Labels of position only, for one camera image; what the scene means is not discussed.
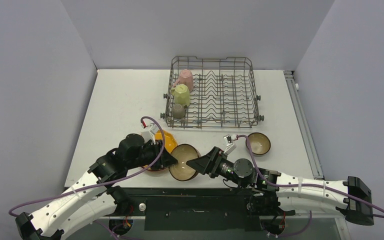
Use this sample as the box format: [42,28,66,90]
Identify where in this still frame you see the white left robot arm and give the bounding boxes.
[15,130,177,240]

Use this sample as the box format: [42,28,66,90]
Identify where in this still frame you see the brown ceramic bowl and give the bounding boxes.
[169,143,201,182]
[246,132,271,157]

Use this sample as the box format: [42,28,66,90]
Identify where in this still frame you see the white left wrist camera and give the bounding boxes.
[140,123,159,143]

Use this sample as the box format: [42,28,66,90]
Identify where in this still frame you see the pale yellow mug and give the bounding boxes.
[170,84,191,107]

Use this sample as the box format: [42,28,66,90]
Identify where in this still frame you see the aluminium frame rail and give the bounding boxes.
[283,70,325,179]

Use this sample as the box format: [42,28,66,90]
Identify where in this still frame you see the orange polka dot plate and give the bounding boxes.
[147,130,178,172]

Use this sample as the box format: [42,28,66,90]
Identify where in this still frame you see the pink mug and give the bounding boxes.
[172,69,194,92]

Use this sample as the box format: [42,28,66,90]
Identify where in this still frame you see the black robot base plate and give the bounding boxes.
[108,188,296,237]

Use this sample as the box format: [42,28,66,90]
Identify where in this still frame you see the purple camera cable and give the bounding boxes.
[8,115,166,218]
[236,134,384,220]

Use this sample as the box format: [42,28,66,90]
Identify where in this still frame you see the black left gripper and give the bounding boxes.
[126,139,178,170]

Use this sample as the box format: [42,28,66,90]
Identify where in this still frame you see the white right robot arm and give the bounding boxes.
[186,147,374,226]

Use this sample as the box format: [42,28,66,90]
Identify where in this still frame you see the grey wire dish rack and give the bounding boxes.
[160,56,265,129]

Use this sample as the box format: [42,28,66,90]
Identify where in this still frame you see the small grey-green cup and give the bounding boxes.
[171,103,186,119]

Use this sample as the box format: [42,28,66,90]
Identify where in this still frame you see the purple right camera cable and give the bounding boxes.
[236,134,384,220]

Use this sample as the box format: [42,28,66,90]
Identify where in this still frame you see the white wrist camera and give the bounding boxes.
[223,134,238,155]
[140,123,159,143]

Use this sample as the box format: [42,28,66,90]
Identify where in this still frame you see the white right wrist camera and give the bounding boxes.
[223,134,238,155]

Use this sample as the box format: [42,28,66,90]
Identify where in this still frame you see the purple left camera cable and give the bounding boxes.
[8,115,166,218]

